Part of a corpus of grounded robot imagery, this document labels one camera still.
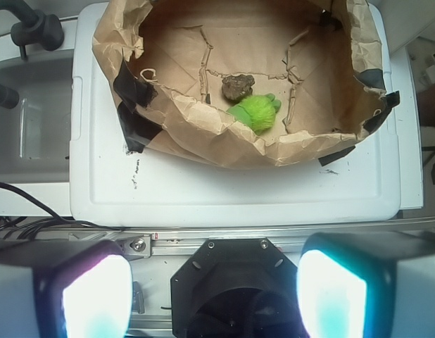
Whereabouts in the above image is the clear plastic container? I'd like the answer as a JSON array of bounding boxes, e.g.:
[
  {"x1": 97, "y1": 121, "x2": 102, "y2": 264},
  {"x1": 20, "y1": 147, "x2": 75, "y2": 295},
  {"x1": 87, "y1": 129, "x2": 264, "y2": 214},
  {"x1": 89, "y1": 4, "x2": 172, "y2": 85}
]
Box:
[{"x1": 0, "y1": 49, "x2": 73, "y2": 184}]

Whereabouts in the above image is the brown grey rock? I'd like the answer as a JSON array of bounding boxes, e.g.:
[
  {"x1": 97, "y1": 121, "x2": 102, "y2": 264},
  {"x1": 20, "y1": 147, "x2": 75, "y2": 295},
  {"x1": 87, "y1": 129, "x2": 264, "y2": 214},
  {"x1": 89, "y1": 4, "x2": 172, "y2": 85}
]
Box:
[{"x1": 222, "y1": 74, "x2": 256, "y2": 102}]

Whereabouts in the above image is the aluminium extrusion rail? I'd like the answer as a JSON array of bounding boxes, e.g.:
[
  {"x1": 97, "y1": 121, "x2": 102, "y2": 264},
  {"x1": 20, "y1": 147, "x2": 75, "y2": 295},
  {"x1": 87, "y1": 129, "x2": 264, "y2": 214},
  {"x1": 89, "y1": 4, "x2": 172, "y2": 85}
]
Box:
[{"x1": 68, "y1": 216, "x2": 435, "y2": 259}]

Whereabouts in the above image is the green fuzzy plush toy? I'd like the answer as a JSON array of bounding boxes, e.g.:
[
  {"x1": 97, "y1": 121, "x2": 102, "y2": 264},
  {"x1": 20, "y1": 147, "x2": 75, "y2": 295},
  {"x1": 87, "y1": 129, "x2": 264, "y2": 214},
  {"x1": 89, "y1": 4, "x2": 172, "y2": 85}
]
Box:
[{"x1": 226, "y1": 94, "x2": 282, "y2": 134}]

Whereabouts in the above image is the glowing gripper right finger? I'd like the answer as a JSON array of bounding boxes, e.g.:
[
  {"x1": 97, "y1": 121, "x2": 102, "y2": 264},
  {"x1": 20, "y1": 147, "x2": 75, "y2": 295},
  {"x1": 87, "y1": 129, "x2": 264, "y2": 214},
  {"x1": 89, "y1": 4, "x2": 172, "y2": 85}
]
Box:
[{"x1": 296, "y1": 231, "x2": 435, "y2": 337}]

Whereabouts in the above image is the white plastic bin lid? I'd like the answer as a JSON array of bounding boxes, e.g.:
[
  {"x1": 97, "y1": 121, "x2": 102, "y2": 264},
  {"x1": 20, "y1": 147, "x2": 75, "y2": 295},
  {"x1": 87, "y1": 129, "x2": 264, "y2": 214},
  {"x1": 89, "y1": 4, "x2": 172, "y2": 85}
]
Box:
[{"x1": 70, "y1": 3, "x2": 401, "y2": 228}]

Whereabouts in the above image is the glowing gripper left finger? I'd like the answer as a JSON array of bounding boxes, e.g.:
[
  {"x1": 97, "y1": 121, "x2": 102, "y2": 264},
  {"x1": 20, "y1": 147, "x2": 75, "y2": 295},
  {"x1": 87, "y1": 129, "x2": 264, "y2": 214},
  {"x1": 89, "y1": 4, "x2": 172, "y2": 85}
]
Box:
[{"x1": 0, "y1": 239, "x2": 132, "y2": 337}]

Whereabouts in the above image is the black cable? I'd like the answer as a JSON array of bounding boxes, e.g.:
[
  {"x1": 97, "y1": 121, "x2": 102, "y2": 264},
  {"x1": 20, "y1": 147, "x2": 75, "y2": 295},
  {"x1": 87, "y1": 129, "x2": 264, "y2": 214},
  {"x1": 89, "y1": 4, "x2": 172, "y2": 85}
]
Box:
[{"x1": 0, "y1": 180, "x2": 129, "y2": 237}]

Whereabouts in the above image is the brown paper bag tray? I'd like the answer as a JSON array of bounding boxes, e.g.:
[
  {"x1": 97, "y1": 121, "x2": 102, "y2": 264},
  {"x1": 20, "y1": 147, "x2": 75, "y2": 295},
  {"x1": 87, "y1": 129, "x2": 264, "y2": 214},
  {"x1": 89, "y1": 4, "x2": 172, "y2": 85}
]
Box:
[{"x1": 92, "y1": 1, "x2": 400, "y2": 169}]

